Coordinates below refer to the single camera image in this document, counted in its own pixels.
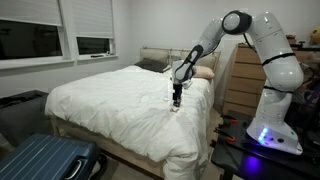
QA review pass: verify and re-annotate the orange black clamp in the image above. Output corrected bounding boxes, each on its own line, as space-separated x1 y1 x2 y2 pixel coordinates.
220 114 238 124
214 128 236 143

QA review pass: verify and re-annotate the wooden dresser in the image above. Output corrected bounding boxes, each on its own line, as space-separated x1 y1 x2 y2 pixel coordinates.
222 44 266 115

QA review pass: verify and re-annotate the pink pillow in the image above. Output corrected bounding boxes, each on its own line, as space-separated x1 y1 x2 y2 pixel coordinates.
194 66 214 80

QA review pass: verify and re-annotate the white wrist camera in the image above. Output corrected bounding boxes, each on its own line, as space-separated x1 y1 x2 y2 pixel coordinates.
182 79 193 89

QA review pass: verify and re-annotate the dark grey pillow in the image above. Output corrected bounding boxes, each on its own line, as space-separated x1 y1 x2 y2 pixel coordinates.
135 58 170 73

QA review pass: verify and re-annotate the white bed duvet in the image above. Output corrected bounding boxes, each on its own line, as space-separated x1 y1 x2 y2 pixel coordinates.
45 65 214 180

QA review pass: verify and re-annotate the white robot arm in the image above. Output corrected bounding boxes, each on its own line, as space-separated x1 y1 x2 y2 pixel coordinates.
172 10 304 155

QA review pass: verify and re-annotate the orange black clamp far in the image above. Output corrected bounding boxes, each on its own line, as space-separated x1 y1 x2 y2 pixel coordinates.
220 114 238 124

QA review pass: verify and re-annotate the left window with blind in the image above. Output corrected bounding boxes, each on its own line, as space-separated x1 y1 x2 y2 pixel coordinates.
0 0 71 70

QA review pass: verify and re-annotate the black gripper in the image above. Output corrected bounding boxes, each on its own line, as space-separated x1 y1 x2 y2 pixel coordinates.
172 84 182 107

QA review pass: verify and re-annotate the beige headboard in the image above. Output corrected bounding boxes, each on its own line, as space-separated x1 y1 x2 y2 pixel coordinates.
140 46 221 71

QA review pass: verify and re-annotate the right window with blind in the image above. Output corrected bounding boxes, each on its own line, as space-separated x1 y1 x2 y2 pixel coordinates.
71 0 114 59

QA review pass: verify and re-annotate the wooden bed frame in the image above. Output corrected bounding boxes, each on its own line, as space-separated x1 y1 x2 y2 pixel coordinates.
50 116 165 180

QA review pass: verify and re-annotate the black robot table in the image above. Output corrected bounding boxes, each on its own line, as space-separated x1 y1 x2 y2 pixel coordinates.
211 111 320 180

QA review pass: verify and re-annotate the dark storage bin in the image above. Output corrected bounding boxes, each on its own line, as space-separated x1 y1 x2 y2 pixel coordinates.
0 90 53 147

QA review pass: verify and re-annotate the blue hard suitcase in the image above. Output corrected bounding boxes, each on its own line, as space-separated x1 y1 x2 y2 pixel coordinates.
0 134 100 180

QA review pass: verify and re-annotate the window with blind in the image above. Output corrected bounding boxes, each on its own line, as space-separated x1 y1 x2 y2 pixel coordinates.
0 0 71 70
71 0 114 59

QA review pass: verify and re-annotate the orange black clamp near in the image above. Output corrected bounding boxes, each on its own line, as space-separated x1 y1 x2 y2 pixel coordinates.
214 128 236 143

